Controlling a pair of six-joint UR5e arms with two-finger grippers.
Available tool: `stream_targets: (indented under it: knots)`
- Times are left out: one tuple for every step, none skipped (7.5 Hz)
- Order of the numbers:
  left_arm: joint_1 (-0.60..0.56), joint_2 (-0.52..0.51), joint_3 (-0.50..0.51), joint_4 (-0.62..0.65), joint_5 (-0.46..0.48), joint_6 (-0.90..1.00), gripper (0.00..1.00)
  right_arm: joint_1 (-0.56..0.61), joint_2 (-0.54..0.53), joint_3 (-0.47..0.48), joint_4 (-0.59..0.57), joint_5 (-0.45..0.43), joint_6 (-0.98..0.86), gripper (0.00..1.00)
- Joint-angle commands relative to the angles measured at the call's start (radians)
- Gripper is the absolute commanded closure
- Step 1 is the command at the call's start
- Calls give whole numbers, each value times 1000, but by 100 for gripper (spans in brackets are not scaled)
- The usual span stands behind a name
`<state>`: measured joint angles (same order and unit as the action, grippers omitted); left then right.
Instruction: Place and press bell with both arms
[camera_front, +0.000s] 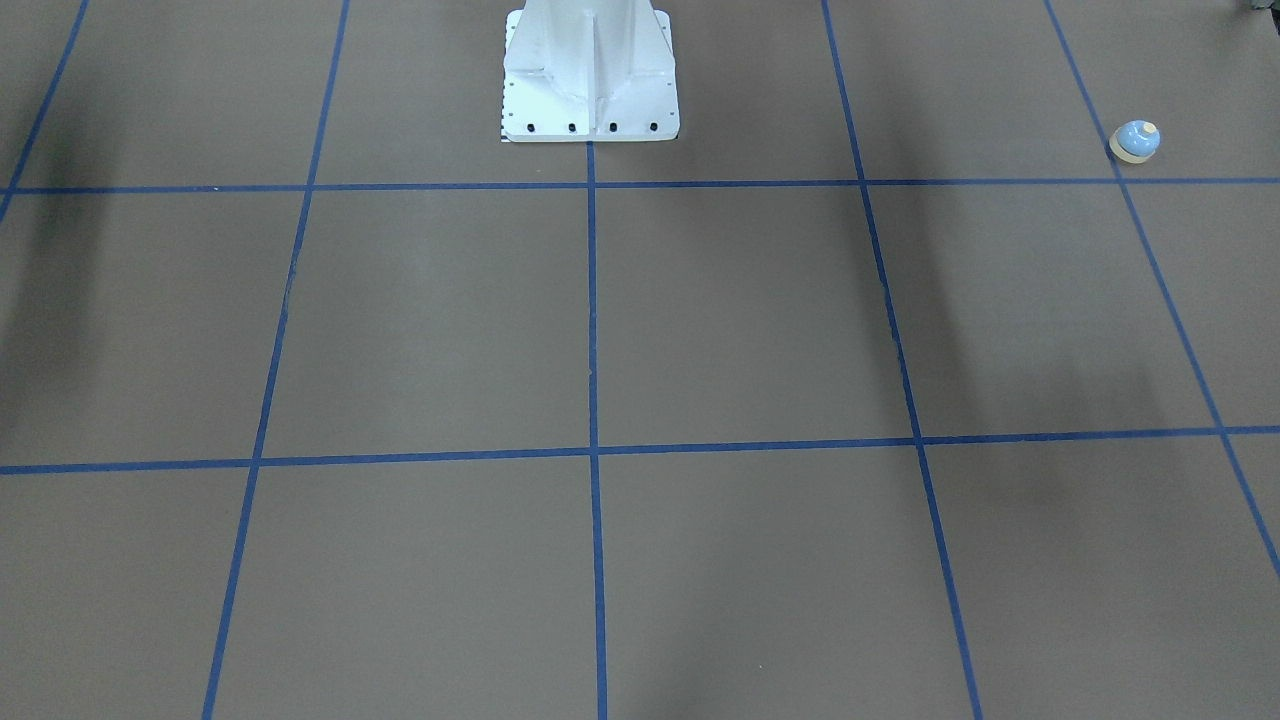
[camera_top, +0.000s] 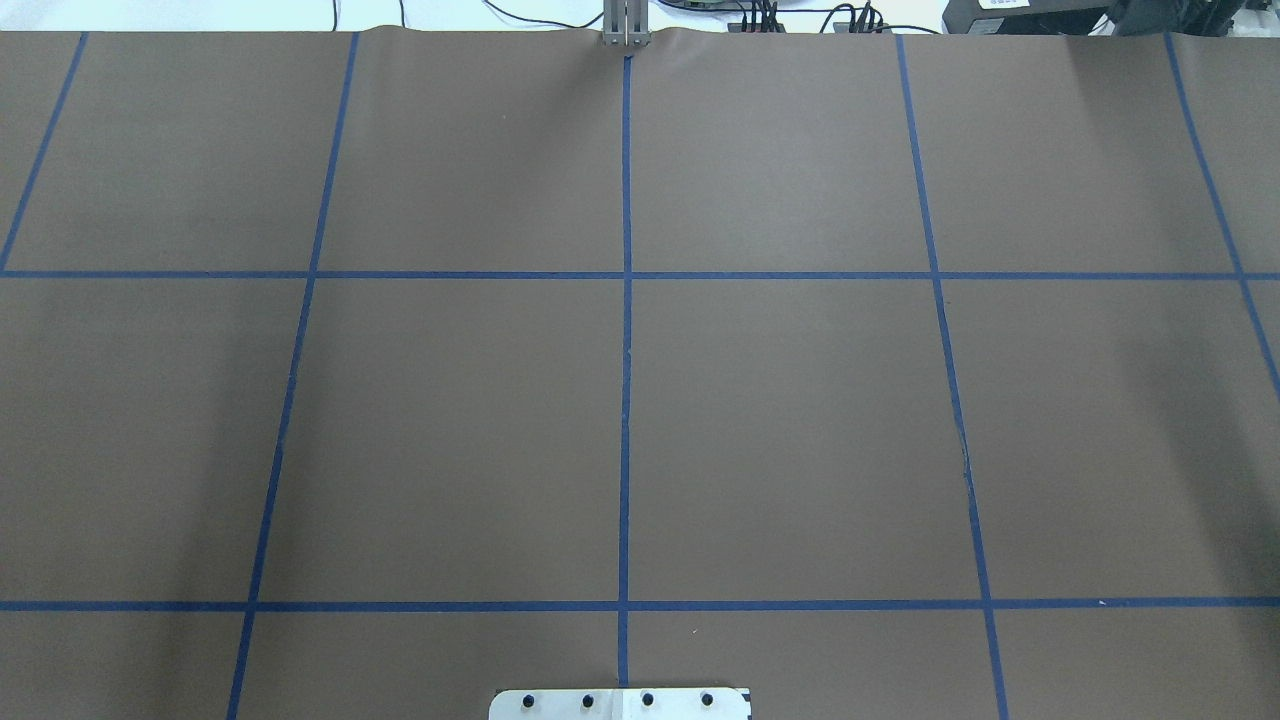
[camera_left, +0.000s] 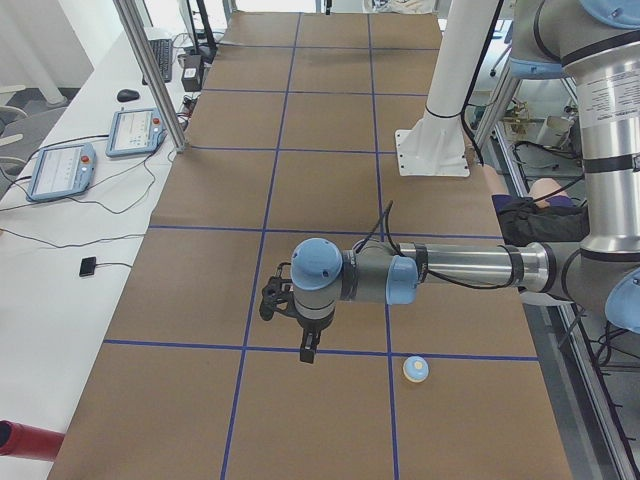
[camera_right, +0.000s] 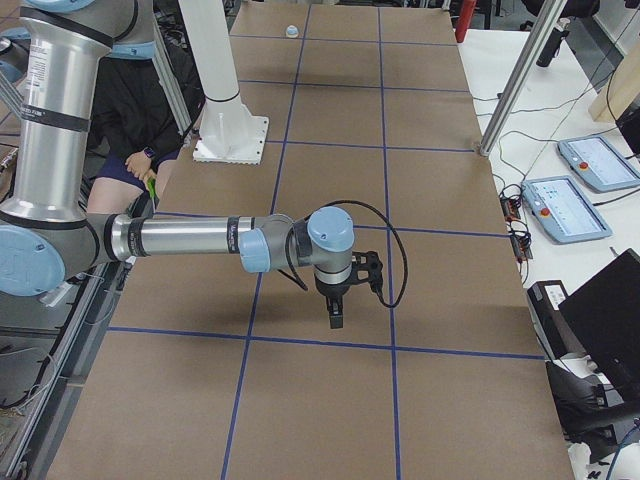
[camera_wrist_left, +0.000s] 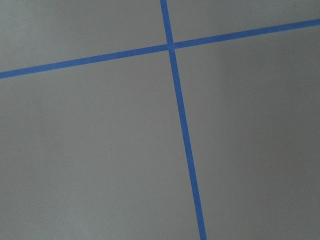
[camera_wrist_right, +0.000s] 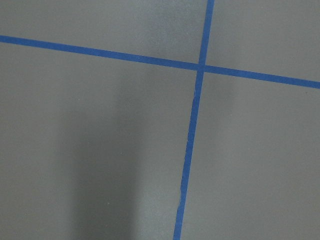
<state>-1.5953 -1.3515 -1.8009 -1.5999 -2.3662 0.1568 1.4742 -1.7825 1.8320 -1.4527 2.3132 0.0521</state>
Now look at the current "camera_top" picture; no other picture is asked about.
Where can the black box top right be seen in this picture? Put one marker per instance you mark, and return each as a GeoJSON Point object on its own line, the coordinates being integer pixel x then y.
{"type": "Point", "coordinates": [1249, 19]}

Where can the grey aluminium frame post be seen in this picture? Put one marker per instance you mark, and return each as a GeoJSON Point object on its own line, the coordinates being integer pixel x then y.
{"type": "Point", "coordinates": [625, 23]}

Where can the black cable hub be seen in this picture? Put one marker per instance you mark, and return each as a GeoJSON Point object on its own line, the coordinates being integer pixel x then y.
{"type": "Point", "coordinates": [758, 18]}

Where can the white metal base plate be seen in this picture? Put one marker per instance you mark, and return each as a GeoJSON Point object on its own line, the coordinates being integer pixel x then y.
{"type": "Point", "coordinates": [623, 703]}

